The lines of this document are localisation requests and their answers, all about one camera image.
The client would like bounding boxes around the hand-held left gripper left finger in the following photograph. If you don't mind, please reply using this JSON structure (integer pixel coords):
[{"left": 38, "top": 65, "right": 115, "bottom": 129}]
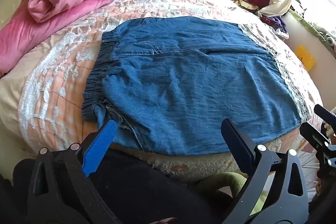
[{"left": 26, "top": 119, "right": 122, "bottom": 224}]

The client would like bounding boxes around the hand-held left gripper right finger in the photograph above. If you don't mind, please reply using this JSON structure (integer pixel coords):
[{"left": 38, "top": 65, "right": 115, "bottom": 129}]
[{"left": 220, "top": 117, "right": 311, "bottom": 224}]

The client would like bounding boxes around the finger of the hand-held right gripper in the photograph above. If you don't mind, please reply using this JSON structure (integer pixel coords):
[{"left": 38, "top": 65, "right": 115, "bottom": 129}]
[
  {"left": 299, "top": 121, "right": 336, "bottom": 174},
  {"left": 314, "top": 104, "right": 336, "bottom": 122}
]

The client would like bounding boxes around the blue denim pants lace trim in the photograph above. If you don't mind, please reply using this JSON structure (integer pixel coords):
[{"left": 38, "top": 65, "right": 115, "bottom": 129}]
[{"left": 82, "top": 16, "right": 311, "bottom": 157}]

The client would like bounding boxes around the green fleece jacket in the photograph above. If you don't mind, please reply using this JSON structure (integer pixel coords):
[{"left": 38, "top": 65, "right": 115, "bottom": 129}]
[{"left": 194, "top": 173, "right": 263, "bottom": 214}]

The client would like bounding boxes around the yellow card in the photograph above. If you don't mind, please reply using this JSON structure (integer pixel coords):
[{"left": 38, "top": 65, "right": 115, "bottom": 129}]
[{"left": 295, "top": 45, "right": 315, "bottom": 71}]

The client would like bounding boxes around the cream fuzzy bed sheet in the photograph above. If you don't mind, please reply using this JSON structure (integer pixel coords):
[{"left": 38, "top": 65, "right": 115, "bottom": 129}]
[{"left": 110, "top": 145, "right": 265, "bottom": 184}]

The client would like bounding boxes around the person's black clothing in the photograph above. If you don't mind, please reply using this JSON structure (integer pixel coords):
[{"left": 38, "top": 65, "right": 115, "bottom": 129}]
[{"left": 0, "top": 148, "right": 237, "bottom": 224}]

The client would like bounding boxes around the floral lace bedspread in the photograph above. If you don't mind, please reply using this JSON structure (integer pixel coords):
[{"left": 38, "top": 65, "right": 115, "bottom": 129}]
[{"left": 0, "top": 0, "right": 323, "bottom": 182}]

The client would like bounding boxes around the purple clothes heap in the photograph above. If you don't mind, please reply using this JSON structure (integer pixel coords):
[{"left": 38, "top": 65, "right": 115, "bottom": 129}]
[{"left": 260, "top": 15, "right": 289, "bottom": 39}]

